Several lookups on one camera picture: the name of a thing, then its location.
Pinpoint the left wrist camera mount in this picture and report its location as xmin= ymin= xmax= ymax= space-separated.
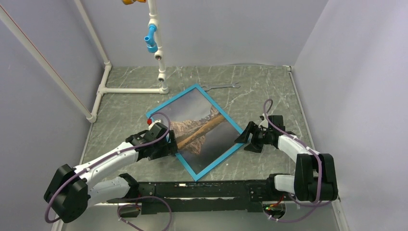
xmin=147 ymin=118 xmax=163 ymax=131

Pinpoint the landscape photo print board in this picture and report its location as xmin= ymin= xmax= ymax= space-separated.
xmin=151 ymin=88 xmax=243 ymax=176

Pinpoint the blue pipe fitting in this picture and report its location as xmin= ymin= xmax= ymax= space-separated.
xmin=144 ymin=25 xmax=158 ymax=53

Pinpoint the blue wooden picture frame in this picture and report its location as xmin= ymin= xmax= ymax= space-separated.
xmin=145 ymin=83 xmax=247 ymax=182

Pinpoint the white pvc pipe structure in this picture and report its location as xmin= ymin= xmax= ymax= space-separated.
xmin=0 ymin=0 xmax=170 ymax=124

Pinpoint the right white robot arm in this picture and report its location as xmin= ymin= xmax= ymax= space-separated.
xmin=235 ymin=115 xmax=338 ymax=202

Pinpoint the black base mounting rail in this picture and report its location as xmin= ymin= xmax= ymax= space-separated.
xmin=109 ymin=180 xmax=289 ymax=215

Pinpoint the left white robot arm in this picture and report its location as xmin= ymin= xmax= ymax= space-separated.
xmin=44 ymin=121 xmax=178 ymax=223

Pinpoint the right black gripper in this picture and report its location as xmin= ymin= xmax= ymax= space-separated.
xmin=235 ymin=121 xmax=272 ymax=153

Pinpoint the orange pipe fitting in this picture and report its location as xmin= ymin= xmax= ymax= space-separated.
xmin=122 ymin=0 xmax=147 ymax=5

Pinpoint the aluminium extrusion frame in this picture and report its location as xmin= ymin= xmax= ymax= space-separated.
xmin=51 ymin=180 xmax=351 ymax=231

